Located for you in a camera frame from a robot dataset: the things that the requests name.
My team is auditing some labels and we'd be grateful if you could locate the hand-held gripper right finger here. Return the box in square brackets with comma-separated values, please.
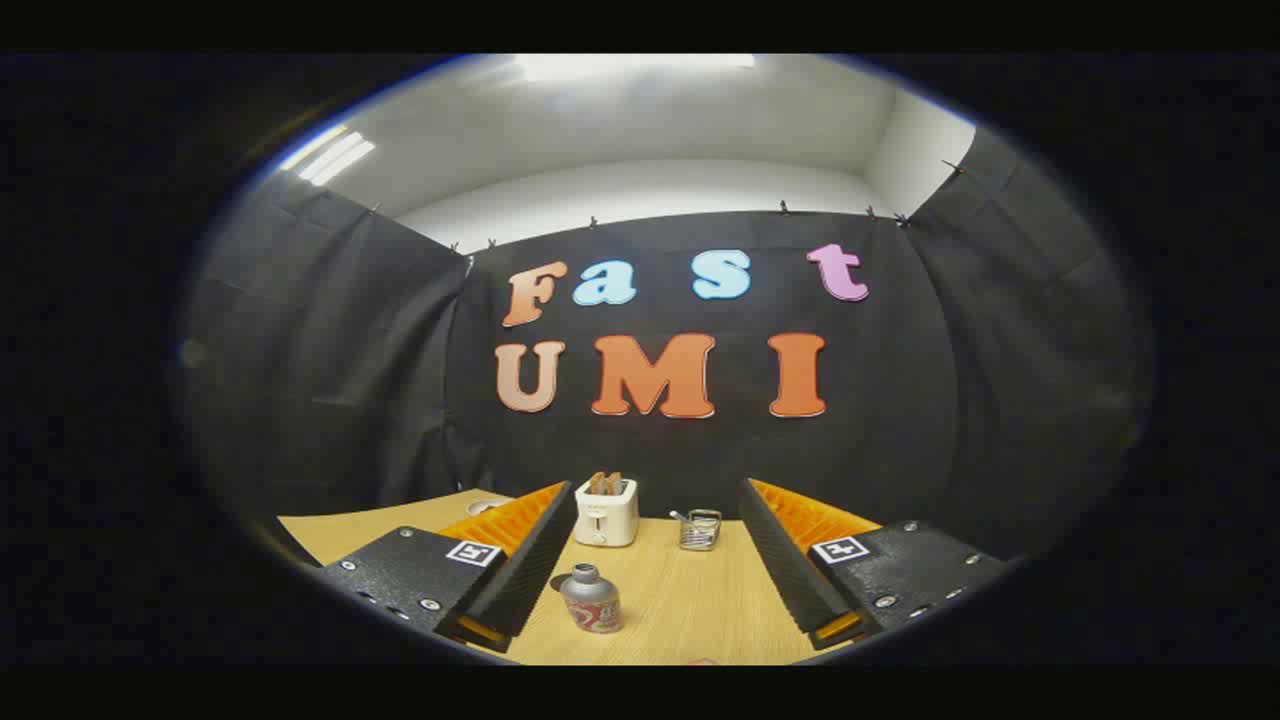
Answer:
[738, 478, 1009, 651]

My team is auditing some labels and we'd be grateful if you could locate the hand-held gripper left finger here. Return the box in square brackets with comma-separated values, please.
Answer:
[318, 481, 580, 654]

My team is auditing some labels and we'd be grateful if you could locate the silver juice bottle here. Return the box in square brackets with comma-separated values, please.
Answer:
[559, 563, 624, 635]

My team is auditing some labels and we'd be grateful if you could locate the white toaster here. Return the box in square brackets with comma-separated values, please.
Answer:
[574, 478, 640, 548]

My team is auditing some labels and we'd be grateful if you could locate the wooden table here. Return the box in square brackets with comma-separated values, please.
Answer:
[277, 488, 851, 666]

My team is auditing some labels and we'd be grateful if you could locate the slatted ceiling light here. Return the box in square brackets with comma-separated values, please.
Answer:
[280, 125, 377, 187]

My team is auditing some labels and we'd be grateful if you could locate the long ceiling light panel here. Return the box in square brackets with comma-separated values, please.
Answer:
[515, 54, 756, 83]

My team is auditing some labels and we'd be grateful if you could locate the metal wire basket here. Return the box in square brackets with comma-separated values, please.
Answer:
[670, 508, 723, 552]

